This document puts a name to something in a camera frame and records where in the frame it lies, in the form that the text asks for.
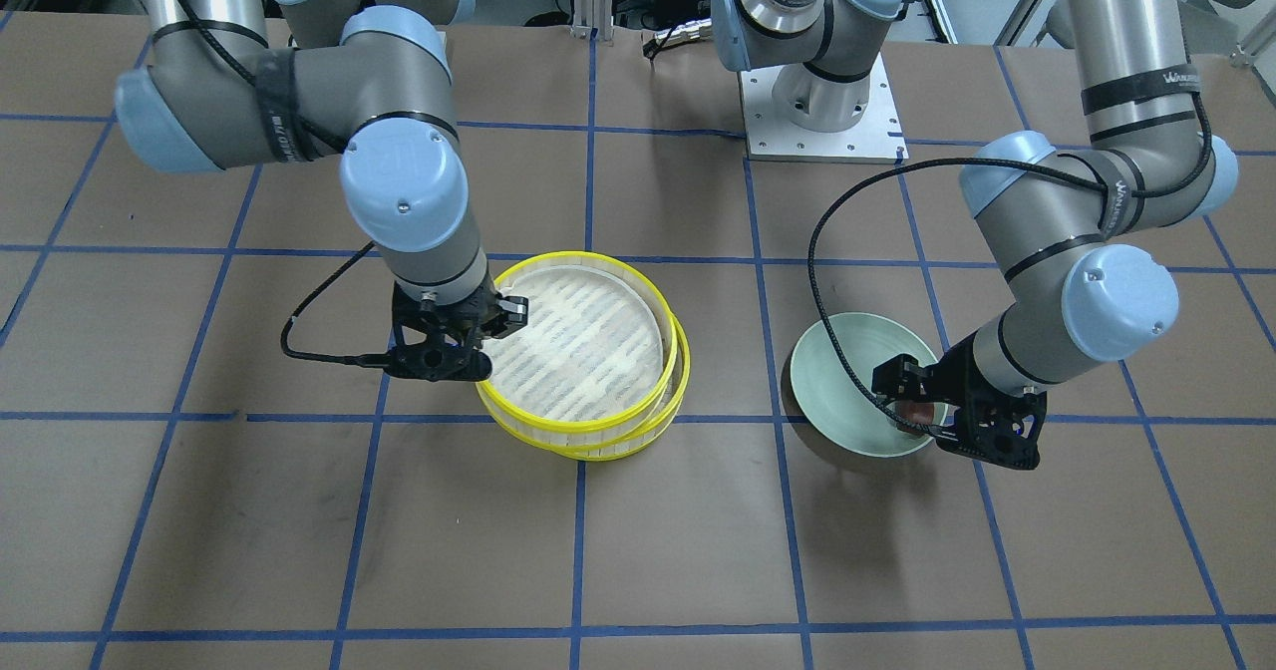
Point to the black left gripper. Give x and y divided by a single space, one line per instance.
944 381

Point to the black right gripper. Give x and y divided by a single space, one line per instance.
509 313

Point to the brown bun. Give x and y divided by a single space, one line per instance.
914 413

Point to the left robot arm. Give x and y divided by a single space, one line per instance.
1052 219

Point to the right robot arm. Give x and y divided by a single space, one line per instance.
236 83

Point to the light green plate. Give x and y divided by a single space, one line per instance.
829 399

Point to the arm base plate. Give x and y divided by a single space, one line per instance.
792 115

